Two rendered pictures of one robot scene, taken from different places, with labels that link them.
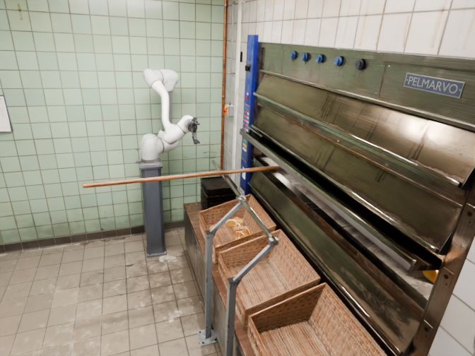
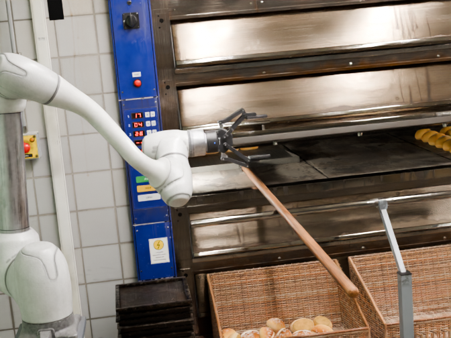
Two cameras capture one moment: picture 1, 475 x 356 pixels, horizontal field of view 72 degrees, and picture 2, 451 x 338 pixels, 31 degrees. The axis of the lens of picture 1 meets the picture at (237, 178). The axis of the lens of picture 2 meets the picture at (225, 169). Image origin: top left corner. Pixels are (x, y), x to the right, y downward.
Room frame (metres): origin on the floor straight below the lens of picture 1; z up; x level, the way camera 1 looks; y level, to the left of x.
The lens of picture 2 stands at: (1.76, 3.01, 1.93)
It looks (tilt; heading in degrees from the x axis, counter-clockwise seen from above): 11 degrees down; 283
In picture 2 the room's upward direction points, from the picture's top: 5 degrees counter-clockwise
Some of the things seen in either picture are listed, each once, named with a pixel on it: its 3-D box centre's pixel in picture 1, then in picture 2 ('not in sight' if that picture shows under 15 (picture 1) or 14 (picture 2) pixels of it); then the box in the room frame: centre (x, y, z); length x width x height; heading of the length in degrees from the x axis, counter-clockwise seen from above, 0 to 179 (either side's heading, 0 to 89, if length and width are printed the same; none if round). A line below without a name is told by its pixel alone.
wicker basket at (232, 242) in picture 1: (235, 225); (284, 316); (2.28, 0.00, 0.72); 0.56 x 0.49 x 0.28; 19
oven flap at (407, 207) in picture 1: (315, 150); (394, 87); (1.83, -0.45, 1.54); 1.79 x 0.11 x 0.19; 20
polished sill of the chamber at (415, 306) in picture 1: (310, 206); (396, 176); (1.84, -0.47, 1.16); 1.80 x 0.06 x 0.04; 20
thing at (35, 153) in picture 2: (229, 110); (26, 145); (3.22, 0.11, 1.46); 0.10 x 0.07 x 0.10; 20
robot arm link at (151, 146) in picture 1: (150, 145); (41, 279); (2.87, 0.82, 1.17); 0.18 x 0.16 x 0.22; 140
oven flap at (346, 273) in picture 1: (304, 226); (400, 210); (1.83, -0.45, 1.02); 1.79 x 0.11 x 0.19; 20
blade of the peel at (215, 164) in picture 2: not in sight; (235, 158); (2.61, -0.85, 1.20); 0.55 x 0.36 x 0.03; 20
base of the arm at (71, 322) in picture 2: (148, 160); (47, 325); (2.86, 0.85, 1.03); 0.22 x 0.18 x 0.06; 108
